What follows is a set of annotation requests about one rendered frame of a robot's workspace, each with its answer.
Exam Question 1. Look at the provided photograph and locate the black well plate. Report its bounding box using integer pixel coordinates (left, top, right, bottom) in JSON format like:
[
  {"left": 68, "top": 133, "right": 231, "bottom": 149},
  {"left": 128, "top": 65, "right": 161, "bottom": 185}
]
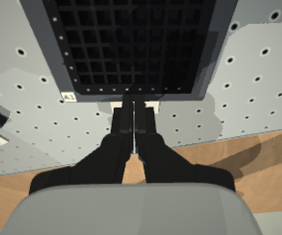
[{"left": 42, "top": 0, "right": 216, "bottom": 96}]

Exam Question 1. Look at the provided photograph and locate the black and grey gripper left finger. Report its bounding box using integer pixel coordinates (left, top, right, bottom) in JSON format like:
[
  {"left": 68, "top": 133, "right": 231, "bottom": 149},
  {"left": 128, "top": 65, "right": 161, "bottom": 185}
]
[{"left": 29, "top": 95, "right": 134, "bottom": 194}]

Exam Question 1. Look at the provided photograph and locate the grey perforated base plate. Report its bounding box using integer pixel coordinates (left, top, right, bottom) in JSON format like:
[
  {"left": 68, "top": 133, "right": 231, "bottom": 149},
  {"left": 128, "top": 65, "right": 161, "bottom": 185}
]
[{"left": 0, "top": 0, "right": 282, "bottom": 176}]

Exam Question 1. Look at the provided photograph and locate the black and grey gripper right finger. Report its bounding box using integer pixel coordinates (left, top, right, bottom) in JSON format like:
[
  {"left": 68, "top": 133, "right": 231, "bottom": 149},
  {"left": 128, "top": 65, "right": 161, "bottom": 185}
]
[{"left": 135, "top": 95, "right": 236, "bottom": 192}]

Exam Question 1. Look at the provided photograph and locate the white label with n2 text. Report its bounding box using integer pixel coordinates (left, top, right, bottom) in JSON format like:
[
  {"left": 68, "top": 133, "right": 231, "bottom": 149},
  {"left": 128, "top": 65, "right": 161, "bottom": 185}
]
[{"left": 111, "top": 102, "right": 159, "bottom": 114}]

